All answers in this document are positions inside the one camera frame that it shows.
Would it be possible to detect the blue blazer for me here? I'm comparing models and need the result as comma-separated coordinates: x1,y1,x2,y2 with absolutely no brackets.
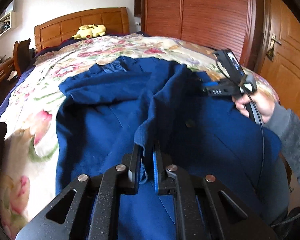
55,56,283,240

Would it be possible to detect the wooden chair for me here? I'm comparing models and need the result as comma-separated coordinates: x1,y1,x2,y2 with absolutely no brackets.
13,39,37,77

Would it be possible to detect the person's right forearm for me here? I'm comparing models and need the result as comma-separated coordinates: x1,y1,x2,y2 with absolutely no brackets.
264,102,300,195

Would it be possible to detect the wooden louvered wardrobe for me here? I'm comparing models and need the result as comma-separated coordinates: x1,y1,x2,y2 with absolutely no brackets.
134,0,265,74

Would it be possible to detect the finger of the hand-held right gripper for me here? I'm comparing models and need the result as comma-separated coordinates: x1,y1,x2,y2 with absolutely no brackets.
201,81,240,97

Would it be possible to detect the black cable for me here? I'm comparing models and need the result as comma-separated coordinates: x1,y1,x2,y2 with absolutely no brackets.
249,94,265,198

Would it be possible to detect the brass door handle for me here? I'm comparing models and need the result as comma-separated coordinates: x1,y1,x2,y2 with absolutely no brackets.
266,33,282,61

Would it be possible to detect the wooden bed headboard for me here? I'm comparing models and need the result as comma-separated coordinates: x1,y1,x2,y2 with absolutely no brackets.
34,7,130,50

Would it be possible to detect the white wall shelf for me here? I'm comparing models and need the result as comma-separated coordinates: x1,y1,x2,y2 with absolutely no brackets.
0,0,18,45

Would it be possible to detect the wooden door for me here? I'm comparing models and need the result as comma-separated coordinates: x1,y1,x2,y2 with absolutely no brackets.
260,0,300,123

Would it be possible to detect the wooden desk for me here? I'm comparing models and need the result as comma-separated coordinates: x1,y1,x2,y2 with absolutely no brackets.
0,57,17,93

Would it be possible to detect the yellow plush toy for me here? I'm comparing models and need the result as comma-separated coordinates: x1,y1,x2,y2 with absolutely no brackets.
71,24,107,40

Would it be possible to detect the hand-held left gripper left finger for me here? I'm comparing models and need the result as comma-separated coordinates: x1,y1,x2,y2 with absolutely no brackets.
15,142,143,240

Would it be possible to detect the person's right hand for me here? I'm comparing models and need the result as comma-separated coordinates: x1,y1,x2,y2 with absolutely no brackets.
232,90,277,124

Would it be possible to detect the floral blanket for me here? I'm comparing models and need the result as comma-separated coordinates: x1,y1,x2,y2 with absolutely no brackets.
0,34,280,235

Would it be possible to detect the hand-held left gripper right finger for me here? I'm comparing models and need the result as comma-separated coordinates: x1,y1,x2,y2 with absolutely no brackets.
152,140,278,240

